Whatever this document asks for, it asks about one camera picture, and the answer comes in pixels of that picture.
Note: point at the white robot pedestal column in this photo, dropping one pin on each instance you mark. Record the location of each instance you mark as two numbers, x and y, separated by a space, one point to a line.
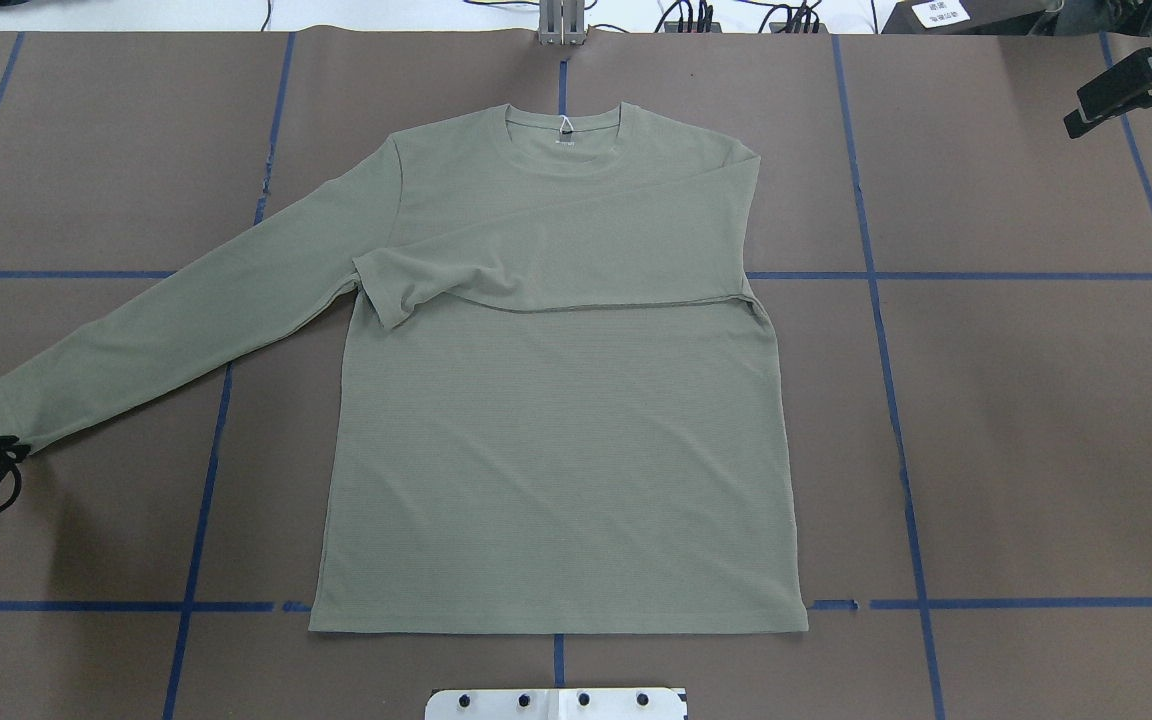
559 703

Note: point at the olive green long-sleeve shirt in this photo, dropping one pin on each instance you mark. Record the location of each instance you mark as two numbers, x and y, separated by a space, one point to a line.
560 399

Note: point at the aluminium frame post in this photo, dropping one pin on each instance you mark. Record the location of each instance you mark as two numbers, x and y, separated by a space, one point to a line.
562 22

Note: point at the black box with label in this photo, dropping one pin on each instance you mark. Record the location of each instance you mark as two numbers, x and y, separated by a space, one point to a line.
945 18

